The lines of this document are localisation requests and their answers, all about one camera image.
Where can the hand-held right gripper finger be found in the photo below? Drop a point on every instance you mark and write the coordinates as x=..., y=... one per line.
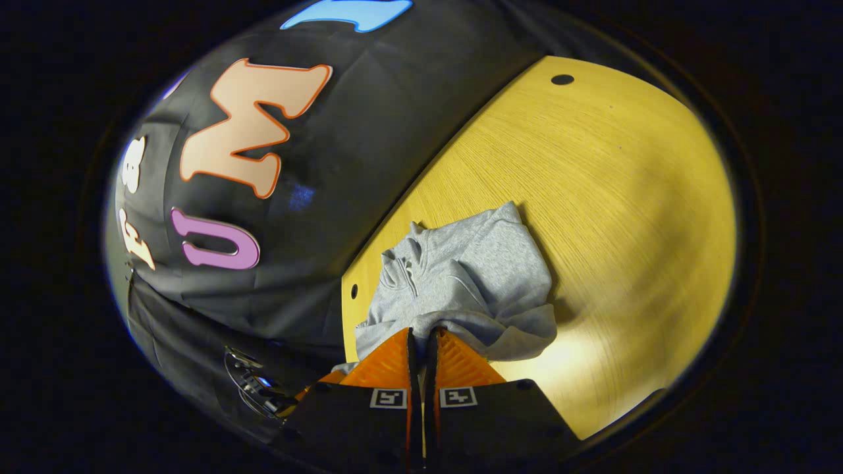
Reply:
x=415, y=428
x=431, y=428

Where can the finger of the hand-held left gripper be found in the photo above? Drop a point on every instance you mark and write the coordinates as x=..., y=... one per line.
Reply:
x=326, y=378

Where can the grey zip-neck sweatshirt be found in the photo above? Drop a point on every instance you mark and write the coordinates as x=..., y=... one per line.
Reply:
x=474, y=276

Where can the black backdrop cloth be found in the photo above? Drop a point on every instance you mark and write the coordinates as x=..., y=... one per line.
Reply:
x=369, y=118

